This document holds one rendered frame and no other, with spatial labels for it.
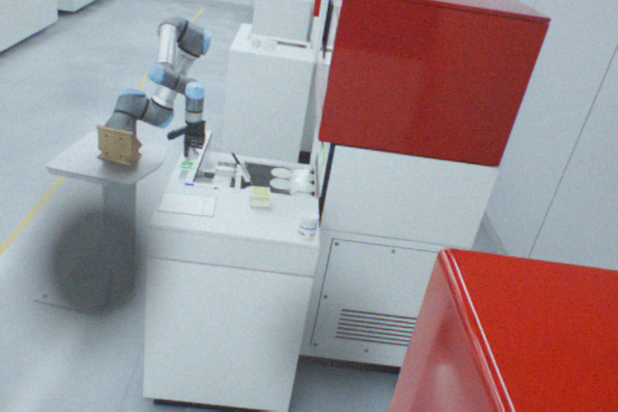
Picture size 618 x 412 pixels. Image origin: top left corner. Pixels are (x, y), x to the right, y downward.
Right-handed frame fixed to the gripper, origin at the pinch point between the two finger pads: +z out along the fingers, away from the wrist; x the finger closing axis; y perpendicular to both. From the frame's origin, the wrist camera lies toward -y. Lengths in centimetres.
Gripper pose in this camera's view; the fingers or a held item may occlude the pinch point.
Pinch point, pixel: (185, 161)
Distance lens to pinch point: 251.0
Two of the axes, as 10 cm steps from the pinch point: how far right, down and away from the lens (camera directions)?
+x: 0.1, -4.7, 8.8
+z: -1.5, 8.7, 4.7
